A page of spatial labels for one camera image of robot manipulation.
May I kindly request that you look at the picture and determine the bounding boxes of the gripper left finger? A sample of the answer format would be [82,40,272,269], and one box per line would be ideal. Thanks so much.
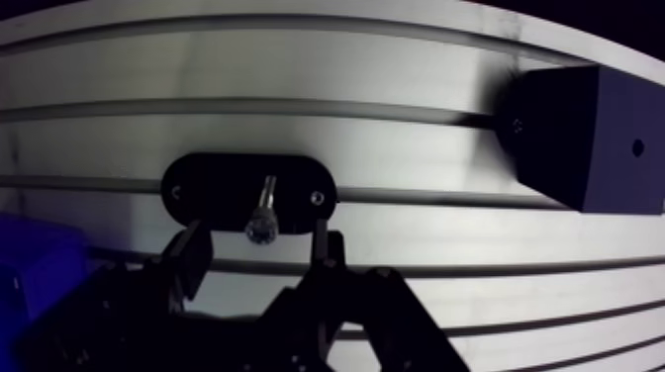
[12,219,216,372]

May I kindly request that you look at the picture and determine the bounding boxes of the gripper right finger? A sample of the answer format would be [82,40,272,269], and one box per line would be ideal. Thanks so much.
[248,218,471,372]

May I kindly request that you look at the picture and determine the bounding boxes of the steel bolt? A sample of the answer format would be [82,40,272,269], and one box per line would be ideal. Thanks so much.
[243,174,280,245]

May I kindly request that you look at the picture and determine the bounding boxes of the blue bin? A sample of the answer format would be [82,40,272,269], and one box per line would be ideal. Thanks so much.
[0,212,105,372]

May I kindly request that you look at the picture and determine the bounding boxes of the black oval holder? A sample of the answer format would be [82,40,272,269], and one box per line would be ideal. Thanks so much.
[160,151,338,233]

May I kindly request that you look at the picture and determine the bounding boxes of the dark blue-grey block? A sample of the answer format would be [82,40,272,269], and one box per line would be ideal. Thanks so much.
[493,64,665,216]

